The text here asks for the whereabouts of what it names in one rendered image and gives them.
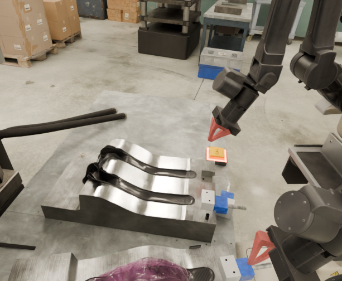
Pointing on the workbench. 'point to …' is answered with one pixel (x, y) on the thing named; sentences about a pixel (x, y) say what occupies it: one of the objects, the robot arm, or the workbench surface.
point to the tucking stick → (9, 245)
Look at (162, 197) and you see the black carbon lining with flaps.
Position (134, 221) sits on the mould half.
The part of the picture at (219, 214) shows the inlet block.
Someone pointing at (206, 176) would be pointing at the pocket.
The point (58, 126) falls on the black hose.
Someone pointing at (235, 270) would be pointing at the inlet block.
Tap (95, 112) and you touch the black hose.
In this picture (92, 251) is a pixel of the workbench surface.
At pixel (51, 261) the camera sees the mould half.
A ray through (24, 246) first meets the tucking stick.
